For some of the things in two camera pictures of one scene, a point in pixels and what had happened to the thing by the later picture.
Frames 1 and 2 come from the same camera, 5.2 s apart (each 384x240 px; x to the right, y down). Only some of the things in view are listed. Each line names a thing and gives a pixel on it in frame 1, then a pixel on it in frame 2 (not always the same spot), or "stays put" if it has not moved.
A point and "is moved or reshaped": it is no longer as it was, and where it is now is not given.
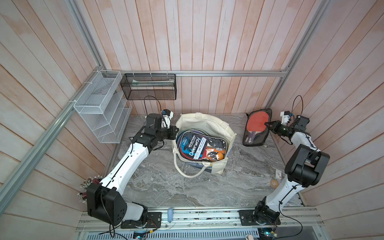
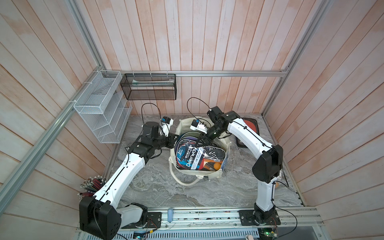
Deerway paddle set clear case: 199,144 is moved or reshaped
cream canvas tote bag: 200,145 → 187,177
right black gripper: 275,124 → 206,138
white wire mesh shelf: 103,105 stays put
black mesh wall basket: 149,86 stays put
